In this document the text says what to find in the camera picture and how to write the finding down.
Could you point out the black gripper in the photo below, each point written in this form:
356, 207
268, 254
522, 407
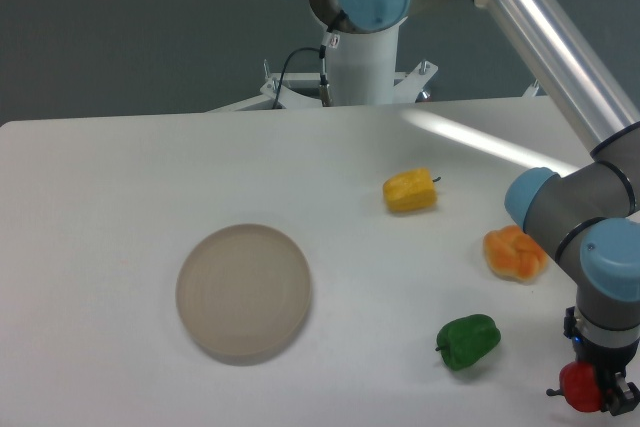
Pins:
610, 352

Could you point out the red toy bell pepper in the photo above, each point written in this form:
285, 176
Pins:
579, 388

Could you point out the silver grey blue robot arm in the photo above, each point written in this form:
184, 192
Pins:
583, 220

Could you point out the green toy bell pepper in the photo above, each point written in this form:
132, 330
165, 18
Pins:
464, 341

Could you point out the yellow toy bell pepper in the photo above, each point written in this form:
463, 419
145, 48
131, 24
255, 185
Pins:
410, 191

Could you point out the beige round plate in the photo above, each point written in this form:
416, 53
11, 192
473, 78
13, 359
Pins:
243, 293

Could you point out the orange knotted bread roll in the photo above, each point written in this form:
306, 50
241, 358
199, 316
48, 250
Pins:
512, 254

